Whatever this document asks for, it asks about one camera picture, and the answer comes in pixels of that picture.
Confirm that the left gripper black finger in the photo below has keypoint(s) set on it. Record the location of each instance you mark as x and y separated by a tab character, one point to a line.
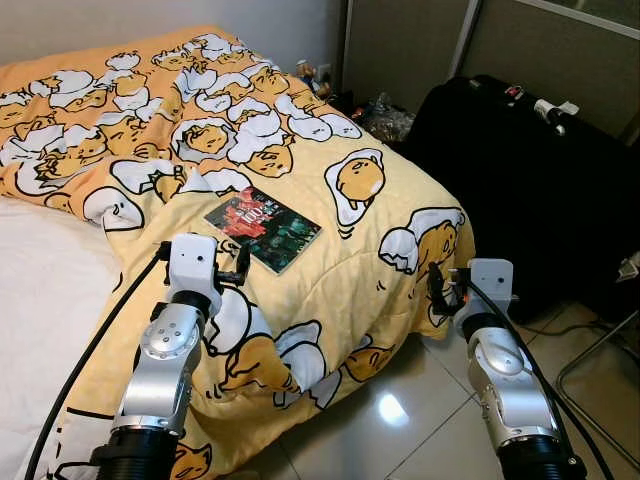
244	260

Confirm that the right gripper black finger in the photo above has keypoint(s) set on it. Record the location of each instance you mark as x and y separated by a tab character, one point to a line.
436	280

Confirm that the dark red cover book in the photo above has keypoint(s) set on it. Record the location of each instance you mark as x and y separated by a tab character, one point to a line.
262	228

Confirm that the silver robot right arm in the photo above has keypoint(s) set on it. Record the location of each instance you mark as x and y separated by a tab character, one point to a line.
505	385

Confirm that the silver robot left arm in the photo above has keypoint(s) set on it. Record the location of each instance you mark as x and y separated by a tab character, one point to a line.
160	370

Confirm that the yellow egg print quilt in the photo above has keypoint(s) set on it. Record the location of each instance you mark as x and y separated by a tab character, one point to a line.
300	290

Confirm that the black suitcase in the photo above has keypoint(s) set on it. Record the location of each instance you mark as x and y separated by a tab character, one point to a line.
520	190

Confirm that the clear crumpled plastic bag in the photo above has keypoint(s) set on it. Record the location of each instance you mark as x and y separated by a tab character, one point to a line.
385	118

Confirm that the small white plastic piece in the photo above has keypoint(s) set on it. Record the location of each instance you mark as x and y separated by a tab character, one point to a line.
630	268

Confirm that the white quilted mattress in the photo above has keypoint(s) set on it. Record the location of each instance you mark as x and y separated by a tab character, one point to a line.
50	300

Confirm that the small red luggage tag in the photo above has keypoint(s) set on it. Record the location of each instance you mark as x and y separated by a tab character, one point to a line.
516	93

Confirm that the grey partition panel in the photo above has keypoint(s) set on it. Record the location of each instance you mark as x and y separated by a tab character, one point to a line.
400	40

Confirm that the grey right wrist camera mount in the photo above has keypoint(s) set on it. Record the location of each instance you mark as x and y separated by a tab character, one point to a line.
490	280

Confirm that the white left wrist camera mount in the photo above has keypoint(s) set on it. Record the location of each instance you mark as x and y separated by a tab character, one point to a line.
192	262

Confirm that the metal tube chair frame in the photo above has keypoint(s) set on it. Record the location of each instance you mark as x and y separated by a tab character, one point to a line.
559	380

